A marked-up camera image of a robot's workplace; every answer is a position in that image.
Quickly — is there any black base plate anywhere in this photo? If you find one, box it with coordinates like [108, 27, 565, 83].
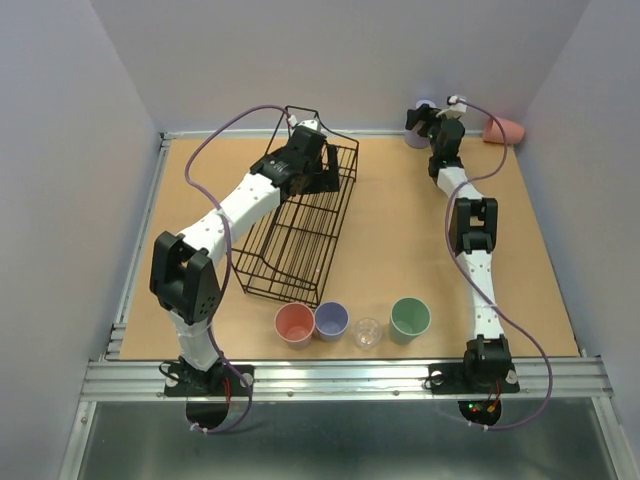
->
[158, 361, 248, 398]
[428, 362, 520, 395]

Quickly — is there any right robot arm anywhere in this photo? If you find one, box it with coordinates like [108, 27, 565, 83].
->
[405, 100, 512, 394]

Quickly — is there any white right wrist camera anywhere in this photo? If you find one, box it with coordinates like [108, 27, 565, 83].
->
[437, 95, 467, 119]

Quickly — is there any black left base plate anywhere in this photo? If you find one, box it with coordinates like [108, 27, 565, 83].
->
[158, 361, 248, 398]

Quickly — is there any large purple cup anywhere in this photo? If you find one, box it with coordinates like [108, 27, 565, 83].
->
[404, 99, 436, 149]

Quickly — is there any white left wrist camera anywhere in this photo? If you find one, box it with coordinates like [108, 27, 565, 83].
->
[287, 115, 322, 132]

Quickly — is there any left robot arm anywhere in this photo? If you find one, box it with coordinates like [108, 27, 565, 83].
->
[150, 120, 339, 372]

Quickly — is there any clear glass cup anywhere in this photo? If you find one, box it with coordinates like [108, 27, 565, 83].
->
[354, 317, 382, 349]

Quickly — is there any pink cup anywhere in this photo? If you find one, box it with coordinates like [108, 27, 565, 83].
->
[482, 118, 525, 145]
[274, 302, 316, 350]

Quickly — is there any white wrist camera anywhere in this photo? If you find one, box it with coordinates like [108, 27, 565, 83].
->
[287, 115, 322, 132]
[437, 95, 467, 119]

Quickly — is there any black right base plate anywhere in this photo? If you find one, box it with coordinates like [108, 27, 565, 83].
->
[428, 362, 520, 395]

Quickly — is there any green cup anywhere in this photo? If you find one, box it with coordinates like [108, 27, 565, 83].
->
[389, 297, 432, 345]

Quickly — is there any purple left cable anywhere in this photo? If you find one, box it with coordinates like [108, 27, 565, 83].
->
[184, 103, 296, 435]

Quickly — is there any small purple cup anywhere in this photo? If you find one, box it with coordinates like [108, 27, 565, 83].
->
[314, 302, 349, 342]

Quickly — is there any pink cup back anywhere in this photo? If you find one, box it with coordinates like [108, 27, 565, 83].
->
[482, 118, 525, 145]

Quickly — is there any aluminium mounting rail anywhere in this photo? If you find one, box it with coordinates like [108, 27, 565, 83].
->
[80, 357, 613, 402]

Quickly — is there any pink cup front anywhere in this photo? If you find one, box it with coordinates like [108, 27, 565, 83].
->
[274, 302, 316, 350]

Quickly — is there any black wire dish rack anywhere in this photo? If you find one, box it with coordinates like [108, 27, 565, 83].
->
[233, 106, 359, 308]

